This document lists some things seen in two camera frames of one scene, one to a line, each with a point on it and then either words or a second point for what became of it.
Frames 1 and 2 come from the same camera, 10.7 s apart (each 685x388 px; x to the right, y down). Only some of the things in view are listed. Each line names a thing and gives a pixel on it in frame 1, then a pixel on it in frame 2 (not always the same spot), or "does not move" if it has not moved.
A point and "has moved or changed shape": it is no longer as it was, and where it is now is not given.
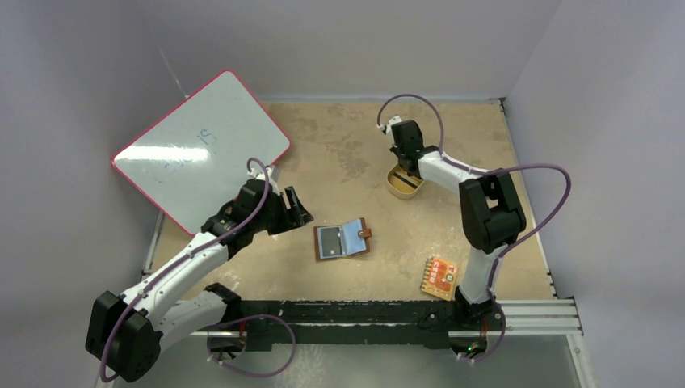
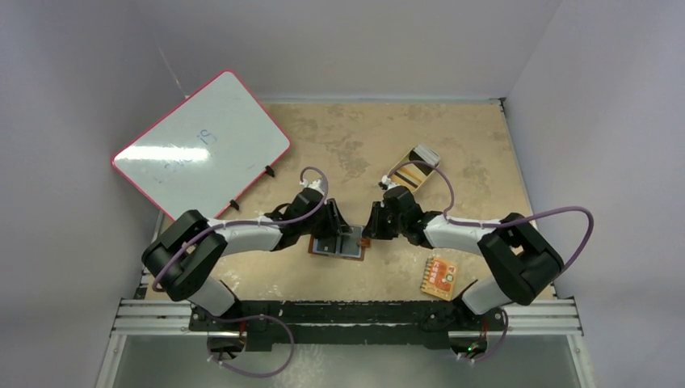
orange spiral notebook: x=439 y=277 does not move
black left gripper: x=296 y=215 -> x=334 y=223
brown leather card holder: x=353 y=239 has moved or changed shape
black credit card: x=330 y=241 has moved or changed shape
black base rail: x=464 y=323 does not move
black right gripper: x=405 y=160 -> x=372 y=221
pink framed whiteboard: x=192 y=162 does not move
